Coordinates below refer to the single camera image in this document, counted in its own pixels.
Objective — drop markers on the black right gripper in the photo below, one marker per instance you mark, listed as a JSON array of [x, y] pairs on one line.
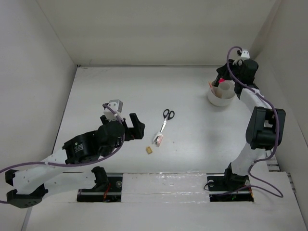
[[223, 72]]

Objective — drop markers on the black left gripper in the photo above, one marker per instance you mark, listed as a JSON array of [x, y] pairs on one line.
[[136, 133]]

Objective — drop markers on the small yellow eraser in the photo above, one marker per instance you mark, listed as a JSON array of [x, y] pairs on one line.
[[149, 150]]

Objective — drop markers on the black handled scissors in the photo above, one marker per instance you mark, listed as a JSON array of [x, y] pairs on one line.
[[168, 115]]

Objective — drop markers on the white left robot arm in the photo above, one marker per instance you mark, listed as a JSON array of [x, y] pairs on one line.
[[77, 165]]

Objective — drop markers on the white round compartment container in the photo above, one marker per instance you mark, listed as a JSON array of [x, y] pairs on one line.
[[224, 94]]

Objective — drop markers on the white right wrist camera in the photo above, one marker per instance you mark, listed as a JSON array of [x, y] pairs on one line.
[[242, 56]]

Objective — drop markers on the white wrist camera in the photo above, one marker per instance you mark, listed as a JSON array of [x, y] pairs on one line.
[[113, 109], [242, 56]]

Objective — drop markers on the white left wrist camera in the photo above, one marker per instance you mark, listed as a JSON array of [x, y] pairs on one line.
[[113, 109]]

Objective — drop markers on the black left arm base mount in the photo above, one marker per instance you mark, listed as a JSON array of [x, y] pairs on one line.
[[107, 188]]

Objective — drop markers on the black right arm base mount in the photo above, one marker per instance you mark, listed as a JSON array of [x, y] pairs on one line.
[[228, 187]]

